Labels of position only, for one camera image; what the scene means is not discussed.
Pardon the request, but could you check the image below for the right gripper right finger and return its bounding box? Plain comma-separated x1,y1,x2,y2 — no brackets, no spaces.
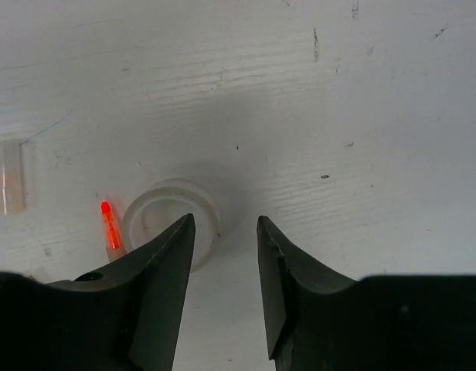
257,216,476,370

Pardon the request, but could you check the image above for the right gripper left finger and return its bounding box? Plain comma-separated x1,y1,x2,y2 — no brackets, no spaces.
0,215,196,370

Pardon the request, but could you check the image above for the orange pen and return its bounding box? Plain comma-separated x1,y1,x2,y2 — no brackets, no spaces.
100,201,127,262

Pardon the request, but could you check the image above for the clear tape roll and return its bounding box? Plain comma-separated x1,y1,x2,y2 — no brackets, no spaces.
121,179,220,272

